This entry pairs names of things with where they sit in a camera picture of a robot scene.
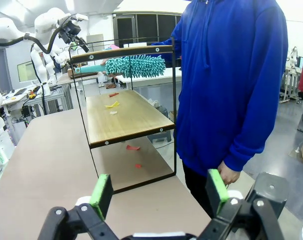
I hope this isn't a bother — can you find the small distant white robot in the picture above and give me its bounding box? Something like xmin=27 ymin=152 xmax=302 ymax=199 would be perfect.
xmin=286 ymin=46 xmax=300 ymax=68

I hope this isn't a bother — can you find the teal microfiber duster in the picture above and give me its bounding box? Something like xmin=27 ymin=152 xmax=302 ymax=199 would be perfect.
xmin=71 ymin=54 xmax=167 ymax=79

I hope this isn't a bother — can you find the person right forearm blue sleeve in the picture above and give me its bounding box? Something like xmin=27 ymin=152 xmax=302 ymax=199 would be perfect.
xmin=151 ymin=37 xmax=183 ymax=67

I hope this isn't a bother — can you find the person left hand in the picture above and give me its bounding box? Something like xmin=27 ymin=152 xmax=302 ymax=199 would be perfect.
xmin=220 ymin=161 xmax=242 ymax=186

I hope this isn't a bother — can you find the person left forearm blue sleeve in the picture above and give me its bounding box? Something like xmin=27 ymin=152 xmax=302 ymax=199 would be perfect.
xmin=222 ymin=94 xmax=277 ymax=173

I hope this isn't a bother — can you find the black metal mount block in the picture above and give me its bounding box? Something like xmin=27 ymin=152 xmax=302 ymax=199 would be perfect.
xmin=245 ymin=171 xmax=290 ymax=221

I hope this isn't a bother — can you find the person right hand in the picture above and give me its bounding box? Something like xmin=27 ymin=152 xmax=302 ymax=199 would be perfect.
xmin=102 ymin=71 xmax=121 ymax=79

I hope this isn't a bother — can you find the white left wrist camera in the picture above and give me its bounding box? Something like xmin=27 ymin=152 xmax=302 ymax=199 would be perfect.
xmin=56 ymin=13 xmax=89 ymax=26

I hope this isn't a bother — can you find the grey plastic step stool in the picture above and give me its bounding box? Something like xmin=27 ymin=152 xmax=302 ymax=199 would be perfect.
xmin=151 ymin=129 xmax=173 ymax=144

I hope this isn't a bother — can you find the black framed glass partition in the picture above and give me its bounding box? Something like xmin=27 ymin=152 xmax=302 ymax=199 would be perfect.
xmin=112 ymin=13 xmax=184 ymax=48

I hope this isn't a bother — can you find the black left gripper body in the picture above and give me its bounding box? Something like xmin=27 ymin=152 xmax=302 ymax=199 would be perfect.
xmin=57 ymin=19 xmax=82 ymax=45

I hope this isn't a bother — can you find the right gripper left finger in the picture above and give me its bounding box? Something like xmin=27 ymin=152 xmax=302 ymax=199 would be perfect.
xmin=37 ymin=173 xmax=120 ymax=240

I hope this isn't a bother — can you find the black frame wooden shelf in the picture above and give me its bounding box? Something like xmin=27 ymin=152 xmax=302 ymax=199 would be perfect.
xmin=68 ymin=36 xmax=178 ymax=195

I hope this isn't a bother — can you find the person in blue hoodie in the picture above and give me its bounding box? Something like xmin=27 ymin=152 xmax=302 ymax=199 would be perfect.
xmin=151 ymin=0 xmax=290 ymax=218

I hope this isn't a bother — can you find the computer monitor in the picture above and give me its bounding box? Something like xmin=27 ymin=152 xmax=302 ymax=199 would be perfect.
xmin=17 ymin=61 xmax=39 ymax=83

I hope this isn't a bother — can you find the aluminium frame rack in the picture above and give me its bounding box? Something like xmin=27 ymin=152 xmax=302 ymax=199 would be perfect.
xmin=280 ymin=68 xmax=302 ymax=103

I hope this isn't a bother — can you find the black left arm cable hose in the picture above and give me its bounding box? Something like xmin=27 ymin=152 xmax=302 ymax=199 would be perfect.
xmin=0 ymin=13 xmax=79 ymax=55

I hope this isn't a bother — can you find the grey aluminium frame workbench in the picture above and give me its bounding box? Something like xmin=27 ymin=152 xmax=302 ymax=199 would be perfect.
xmin=1 ymin=83 xmax=74 ymax=121

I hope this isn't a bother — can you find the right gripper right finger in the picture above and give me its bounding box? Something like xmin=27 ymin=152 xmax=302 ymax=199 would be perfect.
xmin=198 ymin=169 xmax=285 ymax=240

